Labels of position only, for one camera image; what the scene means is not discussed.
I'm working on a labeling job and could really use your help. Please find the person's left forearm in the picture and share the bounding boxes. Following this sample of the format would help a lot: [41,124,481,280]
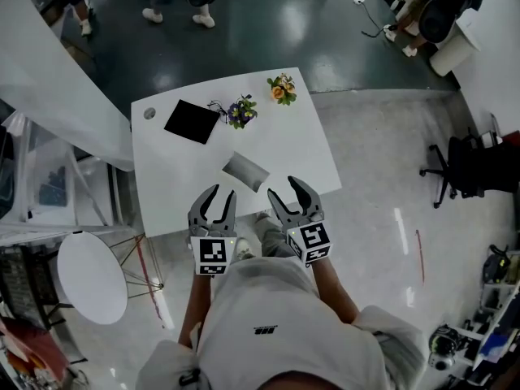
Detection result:
[177,273,215,349]

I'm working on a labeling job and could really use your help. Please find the white shelf rack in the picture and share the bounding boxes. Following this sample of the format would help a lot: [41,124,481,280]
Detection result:
[458,244,520,388]

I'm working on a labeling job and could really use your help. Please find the black round helmet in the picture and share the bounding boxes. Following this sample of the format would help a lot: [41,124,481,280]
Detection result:
[427,324,459,373]

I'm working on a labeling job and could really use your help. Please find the grey glasses case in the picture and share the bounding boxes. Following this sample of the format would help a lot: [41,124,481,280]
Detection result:
[221,150,271,194]

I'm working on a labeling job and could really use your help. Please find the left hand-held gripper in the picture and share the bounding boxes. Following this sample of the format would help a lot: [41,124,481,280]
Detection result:
[187,184,239,276]

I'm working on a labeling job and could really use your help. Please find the black square cloth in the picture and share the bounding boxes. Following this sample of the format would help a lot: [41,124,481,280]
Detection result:
[162,98,221,145]

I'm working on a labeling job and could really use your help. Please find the person's right forearm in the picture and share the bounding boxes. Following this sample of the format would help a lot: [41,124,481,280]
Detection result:
[310,257,361,327]

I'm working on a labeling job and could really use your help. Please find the orange flower pot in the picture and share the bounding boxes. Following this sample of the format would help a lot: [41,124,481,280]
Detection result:
[266,72,298,106]

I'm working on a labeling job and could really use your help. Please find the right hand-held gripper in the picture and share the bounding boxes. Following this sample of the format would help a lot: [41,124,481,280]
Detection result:
[266,175,334,268]

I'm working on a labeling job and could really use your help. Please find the white partition panel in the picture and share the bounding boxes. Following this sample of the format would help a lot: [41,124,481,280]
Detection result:
[0,0,136,173]

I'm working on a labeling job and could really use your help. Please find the white waste bin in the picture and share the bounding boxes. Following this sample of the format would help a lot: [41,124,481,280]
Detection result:
[429,17,483,77]

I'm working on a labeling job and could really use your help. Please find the person's grey trousers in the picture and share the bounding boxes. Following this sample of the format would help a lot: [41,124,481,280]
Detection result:
[250,211,298,260]

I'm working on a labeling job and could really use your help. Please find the purple flower pot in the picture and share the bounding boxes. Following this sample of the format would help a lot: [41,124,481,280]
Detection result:
[226,93,259,131]

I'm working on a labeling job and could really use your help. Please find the person's white shirt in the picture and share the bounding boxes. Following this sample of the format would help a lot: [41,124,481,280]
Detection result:
[135,255,428,390]

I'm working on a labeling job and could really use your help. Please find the round white side table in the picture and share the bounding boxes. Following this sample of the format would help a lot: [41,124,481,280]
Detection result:
[56,230,129,327]

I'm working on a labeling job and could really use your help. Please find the red strap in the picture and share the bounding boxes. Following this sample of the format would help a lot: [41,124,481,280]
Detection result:
[414,228,427,287]

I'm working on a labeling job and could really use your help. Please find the red bag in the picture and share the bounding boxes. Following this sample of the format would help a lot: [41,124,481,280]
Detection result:
[0,314,70,390]

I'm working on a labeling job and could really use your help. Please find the person's white shoe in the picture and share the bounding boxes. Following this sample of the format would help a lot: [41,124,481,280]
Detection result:
[235,237,256,262]

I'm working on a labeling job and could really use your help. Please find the black office chair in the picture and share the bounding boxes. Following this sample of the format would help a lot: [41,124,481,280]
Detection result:
[418,129,520,210]

